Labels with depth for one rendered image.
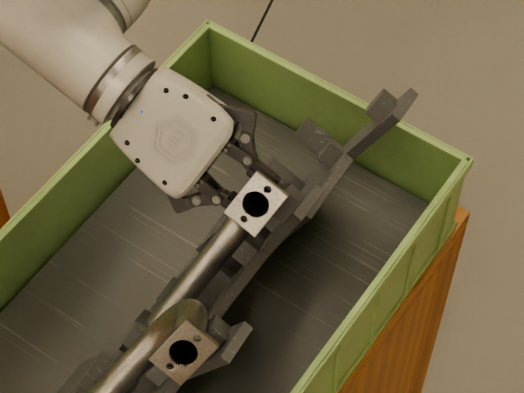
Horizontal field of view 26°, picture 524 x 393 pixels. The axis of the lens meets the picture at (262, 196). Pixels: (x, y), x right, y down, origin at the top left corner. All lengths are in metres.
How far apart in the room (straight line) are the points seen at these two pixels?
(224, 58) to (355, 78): 1.21
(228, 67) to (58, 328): 0.44
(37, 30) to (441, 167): 0.59
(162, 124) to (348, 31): 1.79
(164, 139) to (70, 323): 0.39
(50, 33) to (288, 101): 0.52
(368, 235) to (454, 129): 1.23
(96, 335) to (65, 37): 0.45
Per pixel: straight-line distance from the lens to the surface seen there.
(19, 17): 1.14
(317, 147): 1.38
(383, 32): 2.88
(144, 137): 1.12
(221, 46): 1.57
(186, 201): 1.15
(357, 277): 1.46
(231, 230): 1.26
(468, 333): 2.41
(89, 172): 1.47
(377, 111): 1.26
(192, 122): 1.11
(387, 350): 1.58
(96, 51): 1.12
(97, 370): 1.32
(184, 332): 1.05
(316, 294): 1.44
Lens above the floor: 2.10
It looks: 55 degrees down
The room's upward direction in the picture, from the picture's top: straight up
